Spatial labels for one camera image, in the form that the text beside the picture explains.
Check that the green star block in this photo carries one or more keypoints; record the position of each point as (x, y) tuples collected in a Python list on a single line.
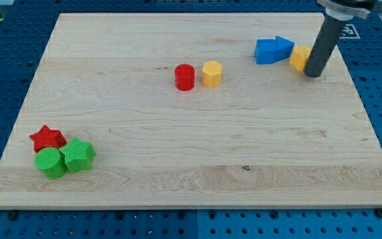
[(78, 155)]

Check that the light wooden board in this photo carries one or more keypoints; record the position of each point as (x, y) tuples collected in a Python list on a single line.
[(267, 137)]

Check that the blue cube block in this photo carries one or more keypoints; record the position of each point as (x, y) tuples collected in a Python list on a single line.
[(265, 51)]

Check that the red cylinder block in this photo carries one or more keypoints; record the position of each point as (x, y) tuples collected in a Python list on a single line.
[(184, 77)]

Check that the red star block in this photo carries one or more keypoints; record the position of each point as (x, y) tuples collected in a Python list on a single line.
[(47, 137)]

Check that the green cylinder block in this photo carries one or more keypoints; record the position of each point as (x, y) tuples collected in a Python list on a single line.
[(50, 162)]

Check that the yellow block behind tool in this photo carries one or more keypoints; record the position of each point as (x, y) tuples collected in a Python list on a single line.
[(299, 57)]

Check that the blue triangle block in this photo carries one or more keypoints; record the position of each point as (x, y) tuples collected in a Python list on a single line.
[(284, 48)]

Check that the yellow hexagon block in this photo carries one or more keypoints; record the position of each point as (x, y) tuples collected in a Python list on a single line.
[(212, 74)]

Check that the white fiducial marker tag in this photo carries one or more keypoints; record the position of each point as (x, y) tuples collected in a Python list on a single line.
[(349, 32)]

